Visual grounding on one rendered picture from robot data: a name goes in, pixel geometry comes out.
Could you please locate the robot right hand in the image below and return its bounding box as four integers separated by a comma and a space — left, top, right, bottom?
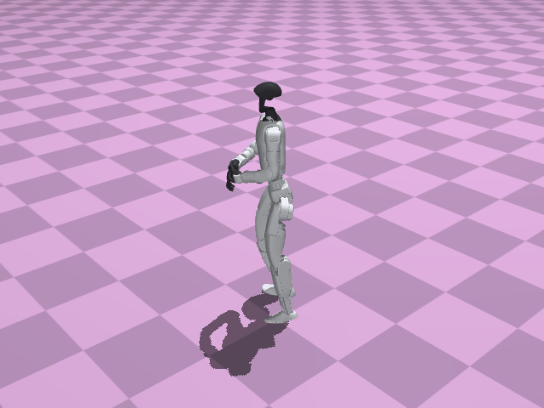
226, 159, 240, 191

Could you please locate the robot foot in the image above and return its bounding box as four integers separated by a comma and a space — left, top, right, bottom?
263, 310, 298, 324
262, 284, 296, 298

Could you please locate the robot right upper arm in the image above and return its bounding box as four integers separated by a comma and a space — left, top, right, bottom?
250, 114, 265, 155

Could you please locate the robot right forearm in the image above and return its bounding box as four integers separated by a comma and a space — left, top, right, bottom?
232, 140, 255, 170

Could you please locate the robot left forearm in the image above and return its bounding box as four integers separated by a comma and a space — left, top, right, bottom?
233, 168, 273, 184

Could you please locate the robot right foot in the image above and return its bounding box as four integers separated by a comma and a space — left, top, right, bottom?
262, 284, 296, 298

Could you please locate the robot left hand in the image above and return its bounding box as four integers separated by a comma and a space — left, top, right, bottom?
229, 160, 241, 180

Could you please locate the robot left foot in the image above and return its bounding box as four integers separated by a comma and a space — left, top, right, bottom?
263, 310, 298, 324

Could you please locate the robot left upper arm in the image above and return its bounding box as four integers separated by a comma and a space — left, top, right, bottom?
264, 126, 281, 181

